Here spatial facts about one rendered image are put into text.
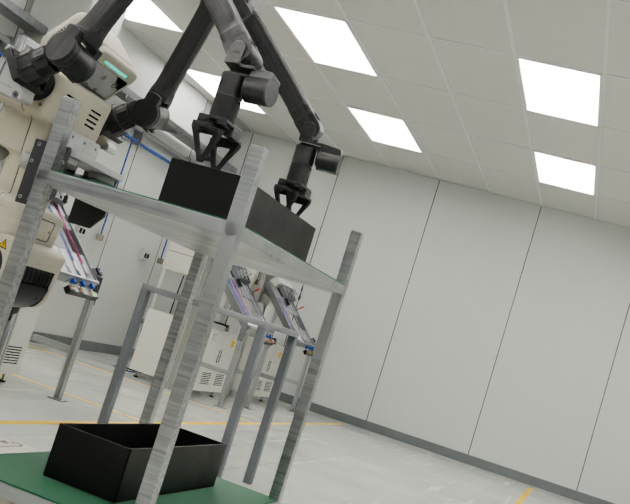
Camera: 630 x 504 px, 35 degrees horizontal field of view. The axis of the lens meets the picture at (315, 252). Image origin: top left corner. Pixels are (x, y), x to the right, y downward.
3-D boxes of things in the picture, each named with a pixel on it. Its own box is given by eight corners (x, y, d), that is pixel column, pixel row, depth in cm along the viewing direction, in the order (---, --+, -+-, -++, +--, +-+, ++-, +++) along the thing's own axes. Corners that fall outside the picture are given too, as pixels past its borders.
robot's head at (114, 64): (32, 37, 248) (81, 3, 246) (74, 66, 268) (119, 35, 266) (56, 83, 244) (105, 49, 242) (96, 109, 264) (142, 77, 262)
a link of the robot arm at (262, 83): (249, 61, 219) (233, 38, 211) (294, 68, 214) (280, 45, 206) (229, 108, 216) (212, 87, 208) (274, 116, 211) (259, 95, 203)
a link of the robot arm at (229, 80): (231, 75, 216) (219, 65, 211) (258, 79, 213) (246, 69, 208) (222, 105, 215) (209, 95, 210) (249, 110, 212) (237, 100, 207)
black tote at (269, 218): (244, 252, 266) (256, 212, 267) (303, 269, 260) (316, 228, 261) (155, 206, 211) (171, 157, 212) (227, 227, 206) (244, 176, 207)
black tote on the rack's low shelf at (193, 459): (154, 464, 261) (168, 423, 262) (213, 486, 256) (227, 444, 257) (42, 475, 206) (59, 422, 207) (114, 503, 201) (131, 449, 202)
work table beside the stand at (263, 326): (214, 487, 462) (267, 321, 468) (91, 439, 487) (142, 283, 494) (252, 484, 503) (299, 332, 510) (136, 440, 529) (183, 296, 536)
